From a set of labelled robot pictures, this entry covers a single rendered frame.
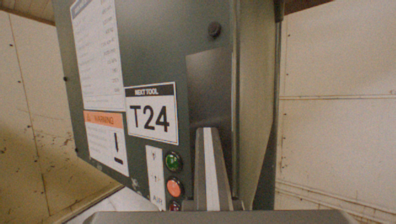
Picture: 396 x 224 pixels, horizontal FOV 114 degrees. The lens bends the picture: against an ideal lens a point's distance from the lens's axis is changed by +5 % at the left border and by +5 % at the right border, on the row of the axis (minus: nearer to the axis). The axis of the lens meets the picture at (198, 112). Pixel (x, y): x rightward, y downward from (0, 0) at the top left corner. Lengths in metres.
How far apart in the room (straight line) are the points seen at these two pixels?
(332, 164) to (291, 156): 0.22
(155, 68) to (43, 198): 1.41
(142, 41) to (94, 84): 0.15
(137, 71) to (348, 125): 1.18
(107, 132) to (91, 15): 0.20
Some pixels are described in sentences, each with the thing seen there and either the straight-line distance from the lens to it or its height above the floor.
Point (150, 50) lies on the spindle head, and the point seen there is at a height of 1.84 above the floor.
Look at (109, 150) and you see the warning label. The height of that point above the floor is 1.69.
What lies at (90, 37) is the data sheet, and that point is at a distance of 0.32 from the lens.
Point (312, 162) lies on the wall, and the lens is 1.26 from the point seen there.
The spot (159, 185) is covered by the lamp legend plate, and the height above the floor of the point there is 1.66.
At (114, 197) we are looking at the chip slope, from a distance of 1.70.
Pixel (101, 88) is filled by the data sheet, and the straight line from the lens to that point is 0.29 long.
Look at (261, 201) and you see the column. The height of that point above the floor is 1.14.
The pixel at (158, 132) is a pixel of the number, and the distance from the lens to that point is 0.17.
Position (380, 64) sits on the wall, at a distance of 1.23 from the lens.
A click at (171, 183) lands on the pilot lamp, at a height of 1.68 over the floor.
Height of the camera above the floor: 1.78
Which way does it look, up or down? 7 degrees down
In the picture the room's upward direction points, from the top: 2 degrees counter-clockwise
